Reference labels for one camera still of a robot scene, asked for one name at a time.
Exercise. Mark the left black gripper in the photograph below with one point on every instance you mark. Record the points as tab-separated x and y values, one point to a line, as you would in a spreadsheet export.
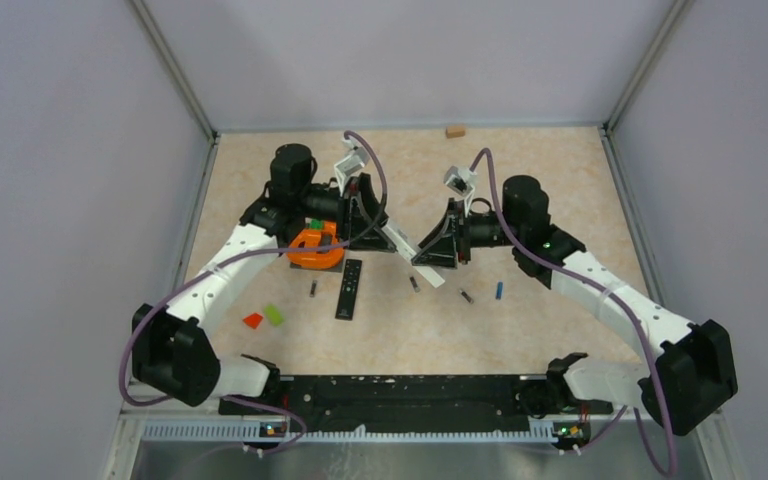
376	238

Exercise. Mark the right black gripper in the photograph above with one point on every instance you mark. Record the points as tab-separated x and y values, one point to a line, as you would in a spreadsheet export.
442	252

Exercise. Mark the white remote control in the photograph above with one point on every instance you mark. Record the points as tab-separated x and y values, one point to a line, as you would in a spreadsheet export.
408	249

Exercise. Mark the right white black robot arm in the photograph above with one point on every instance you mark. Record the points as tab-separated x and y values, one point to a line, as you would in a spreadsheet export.
687	370

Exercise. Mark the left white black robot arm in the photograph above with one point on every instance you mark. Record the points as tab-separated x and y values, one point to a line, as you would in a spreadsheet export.
170	347

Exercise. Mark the black remote control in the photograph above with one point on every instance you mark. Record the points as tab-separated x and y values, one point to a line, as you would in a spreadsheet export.
348	290

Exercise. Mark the right dark battery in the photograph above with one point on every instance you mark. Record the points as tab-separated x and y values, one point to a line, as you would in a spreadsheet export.
466	296

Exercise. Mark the orange tape dispenser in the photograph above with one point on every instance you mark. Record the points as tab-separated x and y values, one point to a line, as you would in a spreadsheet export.
318	233

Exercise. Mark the small wooden block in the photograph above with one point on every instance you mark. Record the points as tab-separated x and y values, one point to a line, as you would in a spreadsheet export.
455	131

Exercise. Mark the green toy block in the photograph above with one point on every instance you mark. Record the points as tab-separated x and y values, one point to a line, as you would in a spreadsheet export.
274	315

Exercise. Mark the red toy block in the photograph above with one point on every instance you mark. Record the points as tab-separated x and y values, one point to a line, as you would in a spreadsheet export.
253	320

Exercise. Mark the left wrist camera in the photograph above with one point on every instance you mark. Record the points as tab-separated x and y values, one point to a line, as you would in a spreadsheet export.
355	160

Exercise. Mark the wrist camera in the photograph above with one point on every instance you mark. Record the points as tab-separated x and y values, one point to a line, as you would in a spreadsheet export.
462	181
355	160

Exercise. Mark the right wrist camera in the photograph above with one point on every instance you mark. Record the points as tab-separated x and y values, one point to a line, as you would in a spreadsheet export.
462	181

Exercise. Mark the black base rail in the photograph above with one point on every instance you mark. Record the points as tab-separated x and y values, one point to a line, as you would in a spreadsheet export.
424	403

